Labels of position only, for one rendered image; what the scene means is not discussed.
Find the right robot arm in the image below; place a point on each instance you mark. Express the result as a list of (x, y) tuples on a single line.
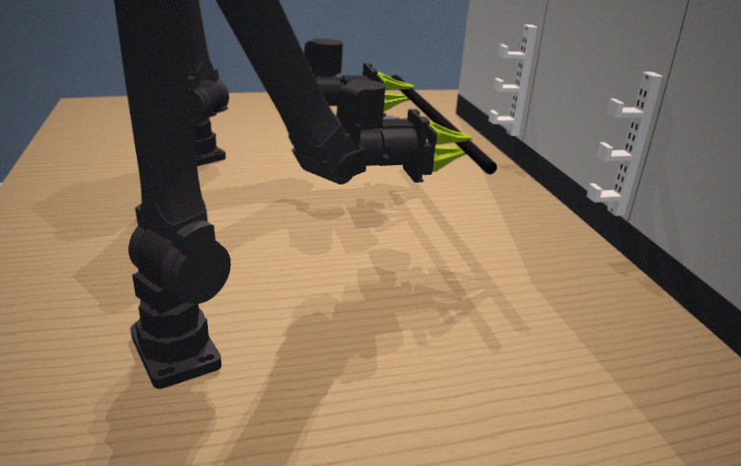
[(188, 265)]

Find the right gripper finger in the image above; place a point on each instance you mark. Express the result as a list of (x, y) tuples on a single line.
[(442, 161), (452, 137)]

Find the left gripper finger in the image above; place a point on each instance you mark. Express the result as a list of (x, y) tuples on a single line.
[(392, 85), (396, 99)]

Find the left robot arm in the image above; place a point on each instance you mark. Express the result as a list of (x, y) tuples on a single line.
[(209, 97)]

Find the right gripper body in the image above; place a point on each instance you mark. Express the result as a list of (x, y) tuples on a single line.
[(408, 146)]

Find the grey wall panel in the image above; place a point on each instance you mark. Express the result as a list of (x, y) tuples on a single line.
[(682, 222)]

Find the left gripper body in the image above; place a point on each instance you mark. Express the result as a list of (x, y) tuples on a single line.
[(371, 73)]

